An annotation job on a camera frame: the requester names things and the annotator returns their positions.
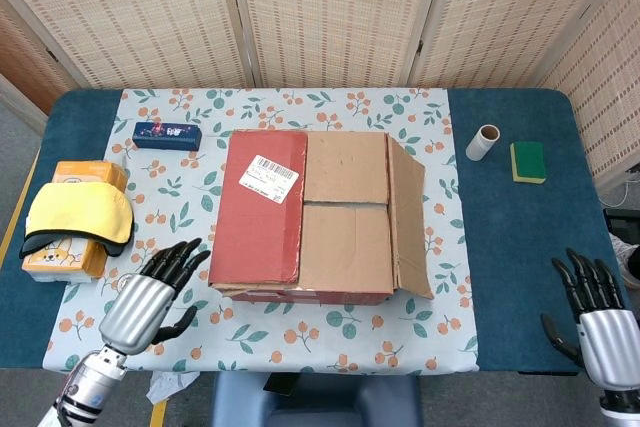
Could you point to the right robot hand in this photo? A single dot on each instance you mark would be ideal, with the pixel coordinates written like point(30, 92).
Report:
point(610, 347)

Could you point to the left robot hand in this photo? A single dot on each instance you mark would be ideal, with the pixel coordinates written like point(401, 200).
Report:
point(137, 312)

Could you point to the cardboard box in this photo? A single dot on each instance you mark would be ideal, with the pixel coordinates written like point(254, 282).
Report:
point(345, 247)

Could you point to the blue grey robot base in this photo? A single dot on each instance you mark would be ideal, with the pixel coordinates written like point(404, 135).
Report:
point(320, 404)

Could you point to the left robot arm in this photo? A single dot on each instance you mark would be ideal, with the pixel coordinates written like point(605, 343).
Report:
point(85, 387)

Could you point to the crumpled white paper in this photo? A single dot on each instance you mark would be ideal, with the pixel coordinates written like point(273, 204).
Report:
point(167, 384)

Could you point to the white shoe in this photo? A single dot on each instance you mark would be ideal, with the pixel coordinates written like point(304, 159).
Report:
point(627, 257)

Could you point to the yellow eye mask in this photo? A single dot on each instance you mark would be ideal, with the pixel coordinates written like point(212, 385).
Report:
point(75, 209)

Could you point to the black floor box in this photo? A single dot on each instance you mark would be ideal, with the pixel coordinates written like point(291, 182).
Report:
point(622, 222)

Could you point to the dark blue table cover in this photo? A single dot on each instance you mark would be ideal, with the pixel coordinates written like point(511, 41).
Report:
point(515, 247)

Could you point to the orange tissue pack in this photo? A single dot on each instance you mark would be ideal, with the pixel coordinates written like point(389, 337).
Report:
point(90, 174)

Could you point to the flat black device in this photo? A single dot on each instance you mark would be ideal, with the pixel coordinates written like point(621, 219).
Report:
point(280, 383)

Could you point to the floral fruit print tablecloth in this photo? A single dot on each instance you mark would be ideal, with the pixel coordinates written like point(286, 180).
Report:
point(310, 342)

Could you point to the dark blue printed box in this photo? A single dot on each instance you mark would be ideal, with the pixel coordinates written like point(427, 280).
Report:
point(167, 136)

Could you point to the green and yellow sponge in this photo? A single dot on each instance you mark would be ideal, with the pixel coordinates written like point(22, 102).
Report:
point(527, 159)

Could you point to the woven folding screen panel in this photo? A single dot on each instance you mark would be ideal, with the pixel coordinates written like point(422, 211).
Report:
point(330, 12)
point(125, 12)
point(25, 62)
point(605, 112)
point(510, 12)

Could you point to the cardboard tube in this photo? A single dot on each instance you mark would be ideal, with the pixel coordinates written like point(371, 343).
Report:
point(481, 144)

